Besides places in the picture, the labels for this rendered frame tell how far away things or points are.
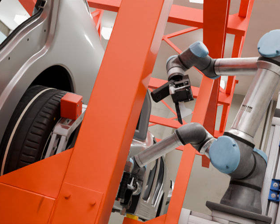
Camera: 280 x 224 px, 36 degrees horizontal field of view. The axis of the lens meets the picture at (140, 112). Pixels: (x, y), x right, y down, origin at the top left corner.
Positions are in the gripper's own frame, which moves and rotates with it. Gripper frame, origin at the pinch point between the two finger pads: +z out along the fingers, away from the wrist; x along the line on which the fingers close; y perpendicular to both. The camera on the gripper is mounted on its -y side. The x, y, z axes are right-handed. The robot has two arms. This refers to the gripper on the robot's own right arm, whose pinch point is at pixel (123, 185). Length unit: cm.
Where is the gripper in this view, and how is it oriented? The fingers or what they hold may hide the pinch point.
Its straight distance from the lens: 216.8
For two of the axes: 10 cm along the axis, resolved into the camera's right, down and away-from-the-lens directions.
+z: -1.4, -2.8, -9.5
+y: 2.7, -9.3, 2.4
